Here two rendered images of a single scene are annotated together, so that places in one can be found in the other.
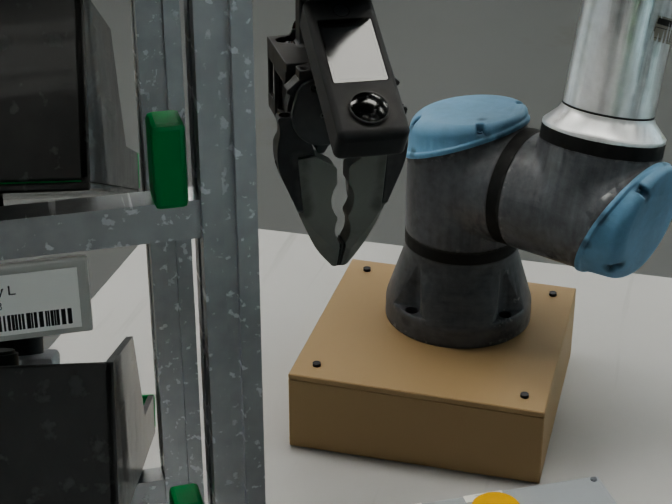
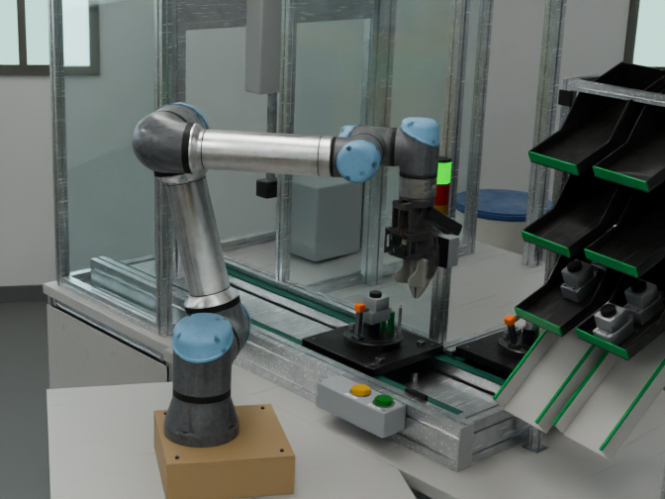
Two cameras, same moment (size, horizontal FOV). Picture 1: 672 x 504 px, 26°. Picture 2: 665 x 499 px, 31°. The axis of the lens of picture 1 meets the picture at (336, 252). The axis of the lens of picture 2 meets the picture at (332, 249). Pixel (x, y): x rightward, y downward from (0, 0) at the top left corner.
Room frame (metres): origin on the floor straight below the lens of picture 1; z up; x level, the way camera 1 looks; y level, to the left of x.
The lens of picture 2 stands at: (2.19, 1.90, 2.01)
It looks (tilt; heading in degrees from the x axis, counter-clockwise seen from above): 17 degrees down; 241
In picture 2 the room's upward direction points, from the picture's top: 2 degrees clockwise
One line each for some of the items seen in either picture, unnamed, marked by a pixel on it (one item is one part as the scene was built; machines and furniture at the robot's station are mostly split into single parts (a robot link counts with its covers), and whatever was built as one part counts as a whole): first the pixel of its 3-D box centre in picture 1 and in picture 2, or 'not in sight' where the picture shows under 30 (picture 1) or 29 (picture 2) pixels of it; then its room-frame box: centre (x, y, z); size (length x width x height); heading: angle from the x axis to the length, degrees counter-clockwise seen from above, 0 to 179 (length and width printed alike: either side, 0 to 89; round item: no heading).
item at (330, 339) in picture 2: not in sight; (372, 345); (0.79, -0.36, 0.96); 0.24 x 0.24 x 0.02; 14
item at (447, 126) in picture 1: (471, 167); (203, 352); (1.32, -0.13, 1.11); 0.13 x 0.12 x 0.14; 53
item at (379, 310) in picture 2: not in sight; (378, 305); (0.78, -0.36, 1.06); 0.08 x 0.04 x 0.07; 14
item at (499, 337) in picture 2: not in sight; (528, 333); (0.48, -0.17, 1.01); 0.24 x 0.24 x 0.13; 14
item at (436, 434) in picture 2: not in sight; (321, 377); (0.95, -0.33, 0.91); 0.89 x 0.06 x 0.11; 104
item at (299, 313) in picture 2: not in sight; (367, 357); (0.78, -0.40, 0.91); 0.84 x 0.28 x 0.10; 104
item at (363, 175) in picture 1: (353, 192); (406, 275); (0.94, -0.01, 1.26); 0.06 x 0.03 x 0.09; 14
